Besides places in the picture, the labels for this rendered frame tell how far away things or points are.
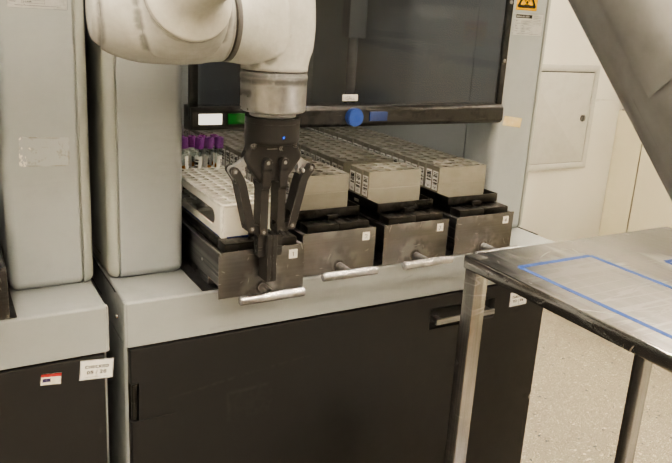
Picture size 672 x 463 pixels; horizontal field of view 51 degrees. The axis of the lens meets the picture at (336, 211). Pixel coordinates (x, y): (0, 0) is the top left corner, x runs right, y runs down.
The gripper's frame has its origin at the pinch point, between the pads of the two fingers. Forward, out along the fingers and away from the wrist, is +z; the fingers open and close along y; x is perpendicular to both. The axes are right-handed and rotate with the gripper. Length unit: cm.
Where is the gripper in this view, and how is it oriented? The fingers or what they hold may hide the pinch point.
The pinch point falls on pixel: (267, 255)
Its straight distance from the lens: 101.0
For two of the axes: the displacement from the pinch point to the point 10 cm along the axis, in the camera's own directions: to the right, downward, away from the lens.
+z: -0.6, 9.6, 2.6
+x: 4.9, 2.6, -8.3
